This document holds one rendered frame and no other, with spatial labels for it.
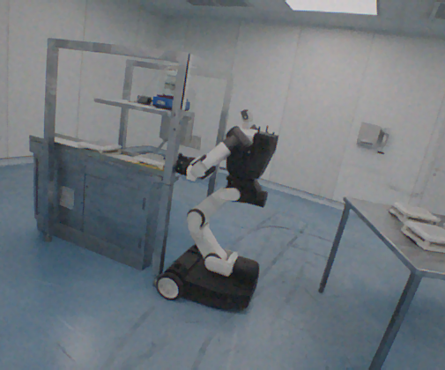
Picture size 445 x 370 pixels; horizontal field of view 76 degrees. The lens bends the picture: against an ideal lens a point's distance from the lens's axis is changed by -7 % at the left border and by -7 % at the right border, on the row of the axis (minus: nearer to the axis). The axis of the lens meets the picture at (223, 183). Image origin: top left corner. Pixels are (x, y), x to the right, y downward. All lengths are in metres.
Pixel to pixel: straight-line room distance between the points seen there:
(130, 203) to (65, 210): 0.70
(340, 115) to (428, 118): 1.30
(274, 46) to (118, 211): 4.25
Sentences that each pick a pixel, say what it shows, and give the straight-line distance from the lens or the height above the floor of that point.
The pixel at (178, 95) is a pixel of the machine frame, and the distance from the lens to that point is 1.94.
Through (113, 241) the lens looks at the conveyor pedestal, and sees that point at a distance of 2.61.
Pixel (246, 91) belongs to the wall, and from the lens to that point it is 5.84.
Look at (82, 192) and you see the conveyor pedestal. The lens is 2.66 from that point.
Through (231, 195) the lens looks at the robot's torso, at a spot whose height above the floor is 0.82.
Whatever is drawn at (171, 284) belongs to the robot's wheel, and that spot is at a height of 0.12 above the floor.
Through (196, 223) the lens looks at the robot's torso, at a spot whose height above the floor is 0.56.
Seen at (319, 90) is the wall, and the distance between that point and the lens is 5.42.
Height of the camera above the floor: 1.42
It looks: 16 degrees down
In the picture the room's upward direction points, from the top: 10 degrees clockwise
